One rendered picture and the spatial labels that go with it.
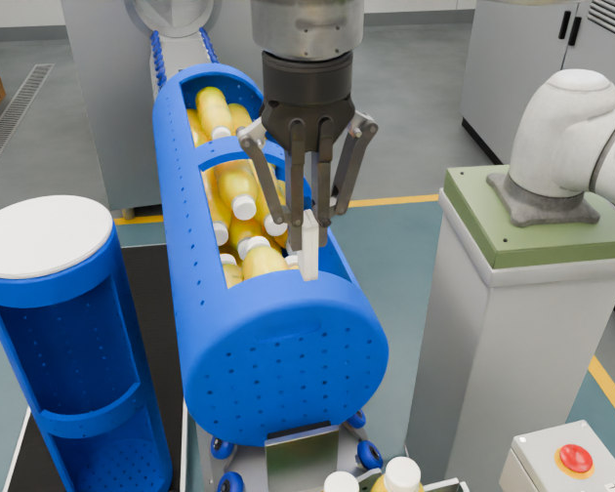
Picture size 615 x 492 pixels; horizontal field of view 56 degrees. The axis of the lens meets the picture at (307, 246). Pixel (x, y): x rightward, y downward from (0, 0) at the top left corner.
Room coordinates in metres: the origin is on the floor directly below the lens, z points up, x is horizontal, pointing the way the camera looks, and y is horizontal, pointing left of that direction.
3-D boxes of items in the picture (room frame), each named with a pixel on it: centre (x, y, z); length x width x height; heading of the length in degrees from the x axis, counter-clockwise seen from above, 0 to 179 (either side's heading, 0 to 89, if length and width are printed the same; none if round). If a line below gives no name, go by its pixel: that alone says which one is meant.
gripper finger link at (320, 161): (0.48, -0.01, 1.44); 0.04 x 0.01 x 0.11; 15
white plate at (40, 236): (0.96, 0.53, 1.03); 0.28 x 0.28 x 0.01
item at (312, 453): (0.48, 0.01, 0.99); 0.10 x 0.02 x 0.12; 105
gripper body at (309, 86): (0.48, 0.00, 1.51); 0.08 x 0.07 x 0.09; 105
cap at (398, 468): (0.38, -0.11, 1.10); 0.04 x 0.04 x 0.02
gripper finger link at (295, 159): (0.48, 0.01, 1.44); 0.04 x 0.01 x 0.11; 15
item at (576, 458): (0.40, -0.31, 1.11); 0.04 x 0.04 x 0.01
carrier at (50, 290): (0.96, 0.53, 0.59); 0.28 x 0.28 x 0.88
